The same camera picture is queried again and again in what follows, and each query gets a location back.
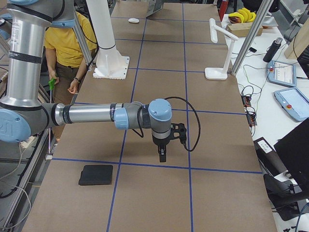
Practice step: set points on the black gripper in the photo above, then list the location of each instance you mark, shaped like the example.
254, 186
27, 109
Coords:
161, 143

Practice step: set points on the black mouse pad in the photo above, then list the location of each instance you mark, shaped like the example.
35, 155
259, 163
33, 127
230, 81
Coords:
96, 175

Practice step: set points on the grey laptop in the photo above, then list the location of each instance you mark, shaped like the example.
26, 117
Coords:
154, 6

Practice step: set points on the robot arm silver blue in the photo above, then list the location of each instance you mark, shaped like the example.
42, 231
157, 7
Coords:
21, 113

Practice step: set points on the white computer mouse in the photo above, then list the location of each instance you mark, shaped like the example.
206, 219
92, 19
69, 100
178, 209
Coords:
133, 20

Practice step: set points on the brown paper table cover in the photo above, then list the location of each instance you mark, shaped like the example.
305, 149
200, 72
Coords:
218, 187

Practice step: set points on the black monitor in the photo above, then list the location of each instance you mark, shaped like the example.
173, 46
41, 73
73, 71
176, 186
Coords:
293, 150

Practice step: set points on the upper blue teach pendant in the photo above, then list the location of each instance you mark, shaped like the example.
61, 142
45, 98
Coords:
281, 73

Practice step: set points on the blue teach pendant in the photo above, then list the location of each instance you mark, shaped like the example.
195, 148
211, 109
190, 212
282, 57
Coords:
294, 102
281, 73

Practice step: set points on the lower blue teach pendant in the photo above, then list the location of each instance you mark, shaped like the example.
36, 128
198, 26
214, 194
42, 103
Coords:
294, 102

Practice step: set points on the brown cardboard box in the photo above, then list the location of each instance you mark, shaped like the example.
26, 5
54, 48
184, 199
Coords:
239, 29

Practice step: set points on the black water bottle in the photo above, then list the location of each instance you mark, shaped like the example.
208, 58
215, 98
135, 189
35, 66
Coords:
272, 50

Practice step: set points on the yellow bananas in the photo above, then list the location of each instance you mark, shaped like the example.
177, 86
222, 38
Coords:
242, 16

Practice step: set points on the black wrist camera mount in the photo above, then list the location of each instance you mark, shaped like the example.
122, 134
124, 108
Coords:
178, 131

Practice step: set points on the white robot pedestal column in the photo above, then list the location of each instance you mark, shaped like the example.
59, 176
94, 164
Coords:
110, 63

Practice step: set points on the green handled grabber tool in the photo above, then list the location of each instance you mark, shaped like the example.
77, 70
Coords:
51, 84

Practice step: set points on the aluminium frame post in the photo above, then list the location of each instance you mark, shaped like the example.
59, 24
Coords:
265, 6

